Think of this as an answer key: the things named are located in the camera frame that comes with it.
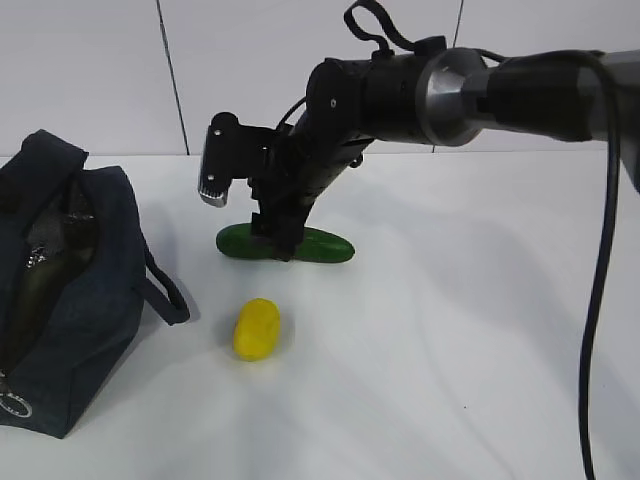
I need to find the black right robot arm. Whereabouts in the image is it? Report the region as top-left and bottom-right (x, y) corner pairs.
(251, 48), (639, 260)

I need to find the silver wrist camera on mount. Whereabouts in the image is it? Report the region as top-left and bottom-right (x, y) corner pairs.
(198, 112), (277, 208)

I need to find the yellow lemon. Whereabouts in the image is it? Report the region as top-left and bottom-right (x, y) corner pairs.
(232, 298), (281, 362)

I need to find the silver zipper pull ring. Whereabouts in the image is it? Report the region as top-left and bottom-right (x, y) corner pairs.
(0, 369), (34, 419)

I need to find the green cucumber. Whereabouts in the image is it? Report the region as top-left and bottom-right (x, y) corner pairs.
(215, 223), (356, 264)

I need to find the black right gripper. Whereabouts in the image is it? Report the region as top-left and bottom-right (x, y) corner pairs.
(250, 127), (373, 261)

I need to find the dark navy fabric lunch bag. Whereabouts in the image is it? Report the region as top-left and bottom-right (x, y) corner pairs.
(1, 130), (190, 439)

